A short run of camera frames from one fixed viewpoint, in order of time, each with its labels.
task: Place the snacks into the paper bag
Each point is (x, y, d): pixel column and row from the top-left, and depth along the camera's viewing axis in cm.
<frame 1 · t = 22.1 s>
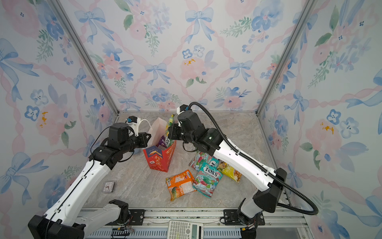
left hand: (150, 133, 74), fingers closed
right hand: (166, 127, 67), fingers closed
red paper gift bag: (158, 159, 80), point 15 cm above the table
purple Fox's berries packet: (162, 143, 92), point 10 cm above the table
yellow green Fox's packet: (169, 143, 71), point 29 cm above the table
teal Fox's candy packet: (207, 179, 84), point 4 cm above the table
orange snack packet: (180, 184, 83), point 3 cm above the table
pink fruit candy packet: (199, 160, 93), point 4 cm above the table
small square clock: (112, 188, 82), point 3 cm above the table

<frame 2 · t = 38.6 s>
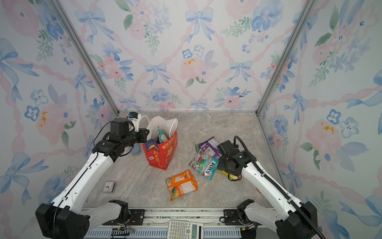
left hand: (148, 129, 77), fingers closed
right hand: (223, 166, 79), fingers open
teal Fox's candy packet: (162, 136, 85), point 18 cm above the table
purple snack packet back label: (211, 148, 97), point 4 cm above the table
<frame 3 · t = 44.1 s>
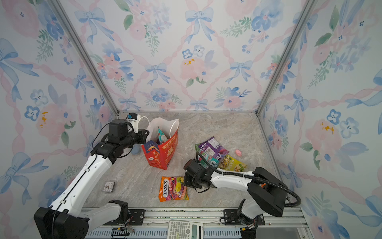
left hand: (148, 130, 76), fingers closed
right hand: (181, 182, 83), fingers closed
pink small toy: (238, 152, 97), point 2 cm above the table
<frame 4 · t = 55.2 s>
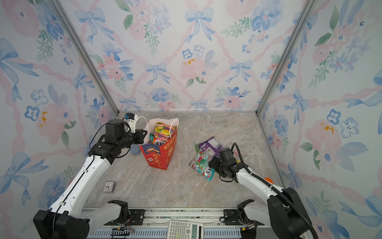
left hand: (146, 130, 76), fingers closed
right hand: (211, 164, 88), fingers open
orange snack packet: (163, 132, 85), point 20 cm above the table
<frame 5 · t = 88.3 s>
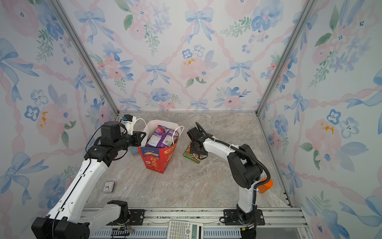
left hand: (145, 132, 75), fingers closed
right hand: (195, 149, 95), fingers open
purple snack packet back label: (162, 137, 80), point 22 cm above the table
green noodle snack packet: (195, 157, 97), on the table
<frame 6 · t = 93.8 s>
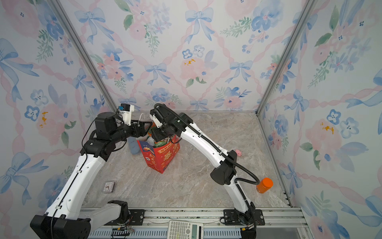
left hand: (145, 120, 71), fingers open
right hand: (156, 131, 77), fingers open
green noodle snack packet: (160, 143, 78), point 23 cm above the table
